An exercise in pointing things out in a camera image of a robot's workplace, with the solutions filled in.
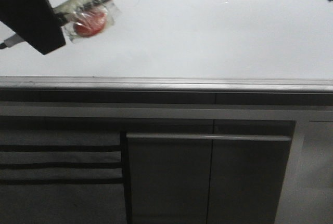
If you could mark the red magnet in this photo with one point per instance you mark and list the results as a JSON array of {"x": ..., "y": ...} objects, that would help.
[{"x": 90, "y": 23}]

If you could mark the white whiteboard with metal frame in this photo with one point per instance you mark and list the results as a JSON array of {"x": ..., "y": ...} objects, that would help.
[{"x": 205, "y": 45}]

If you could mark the grey drawer unit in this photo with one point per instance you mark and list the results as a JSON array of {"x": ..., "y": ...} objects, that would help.
[{"x": 63, "y": 173}]

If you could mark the grey cabinet with doors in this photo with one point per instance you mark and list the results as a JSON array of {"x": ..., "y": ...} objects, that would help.
[{"x": 208, "y": 171}]

